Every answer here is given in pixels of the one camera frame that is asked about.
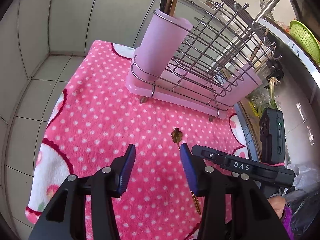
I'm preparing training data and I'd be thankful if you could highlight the wire mesh strainer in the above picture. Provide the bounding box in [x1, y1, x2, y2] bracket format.
[259, 0, 270, 10]

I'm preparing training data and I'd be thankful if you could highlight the green plastic colander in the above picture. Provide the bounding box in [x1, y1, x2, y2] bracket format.
[289, 20, 320, 65]

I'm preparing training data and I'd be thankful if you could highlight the pink right utensil cup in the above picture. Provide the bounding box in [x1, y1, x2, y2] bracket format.
[214, 63, 262, 111]

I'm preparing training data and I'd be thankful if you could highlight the black blender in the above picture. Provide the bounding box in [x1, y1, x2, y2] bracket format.
[260, 59, 284, 81]

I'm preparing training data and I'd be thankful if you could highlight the pink utensil cup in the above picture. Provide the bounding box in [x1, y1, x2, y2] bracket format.
[133, 9, 193, 82]
[214, 63, 262, 111]

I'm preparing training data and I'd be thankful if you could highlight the pink polka dot towel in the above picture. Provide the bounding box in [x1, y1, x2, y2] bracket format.
[25, 40, 248, 239]

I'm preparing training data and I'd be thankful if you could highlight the person's right hand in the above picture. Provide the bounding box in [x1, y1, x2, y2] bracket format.
[268, 196, 286, 219]

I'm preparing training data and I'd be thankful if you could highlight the pink left utensil cup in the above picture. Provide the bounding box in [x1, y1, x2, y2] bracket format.
[133, 9, 193, 82]

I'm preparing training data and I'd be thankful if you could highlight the steel wire utensil rack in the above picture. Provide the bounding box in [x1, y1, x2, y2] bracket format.
[130, 0, 283, 123]

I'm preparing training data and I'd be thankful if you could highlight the black camera box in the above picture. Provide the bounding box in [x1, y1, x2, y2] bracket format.
[259, 108, 285, 166]

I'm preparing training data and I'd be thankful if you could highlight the metal shelf rack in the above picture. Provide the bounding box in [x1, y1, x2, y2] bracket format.
[235, 0, 320, 160]

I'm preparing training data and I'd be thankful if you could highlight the gold flower spoon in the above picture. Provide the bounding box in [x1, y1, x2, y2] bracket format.
[171, 127, 202, 215]

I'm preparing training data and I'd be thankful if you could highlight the green onions bunch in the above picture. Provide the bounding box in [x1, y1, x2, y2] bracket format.
[268, 77, 279, 110]

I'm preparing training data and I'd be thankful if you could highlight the pink drip tray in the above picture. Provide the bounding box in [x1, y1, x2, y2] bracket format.
[126, 49, 227, 119]

